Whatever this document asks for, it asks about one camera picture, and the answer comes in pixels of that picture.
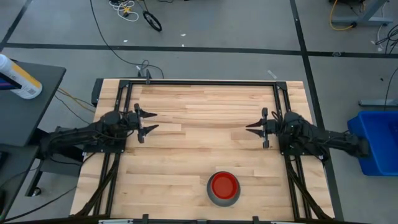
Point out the white bottle with yellow label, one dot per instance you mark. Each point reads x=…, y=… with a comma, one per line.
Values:
x=18, y=77

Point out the light grey plastic bowl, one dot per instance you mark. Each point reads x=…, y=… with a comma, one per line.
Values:
x=223, y=203

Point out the blue plastic bin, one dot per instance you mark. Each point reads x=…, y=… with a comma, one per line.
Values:
x=379, y=143

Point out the black aluminium table frame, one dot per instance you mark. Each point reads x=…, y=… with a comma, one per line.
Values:
x=202, y=83

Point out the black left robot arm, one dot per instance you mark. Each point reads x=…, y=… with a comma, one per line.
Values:
x=93, y=130

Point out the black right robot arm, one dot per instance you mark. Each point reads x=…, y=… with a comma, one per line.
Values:
x=311, y=133

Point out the black side table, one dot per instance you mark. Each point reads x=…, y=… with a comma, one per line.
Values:
x=25, y=109

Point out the red plastic bowl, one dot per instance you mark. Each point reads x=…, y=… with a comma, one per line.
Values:
x=224, y=186

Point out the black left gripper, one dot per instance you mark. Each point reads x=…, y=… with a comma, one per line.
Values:
x=138, y=124

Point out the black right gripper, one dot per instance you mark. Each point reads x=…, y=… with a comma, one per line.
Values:
x=270, y=128

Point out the grey desk base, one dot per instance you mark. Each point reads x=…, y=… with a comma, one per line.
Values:
x=362, y=20

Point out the silver aluminium extrusion rail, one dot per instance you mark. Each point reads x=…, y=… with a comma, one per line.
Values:
x=115, y=221

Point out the black wheel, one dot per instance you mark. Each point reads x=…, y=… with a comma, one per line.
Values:
x=152, y=21

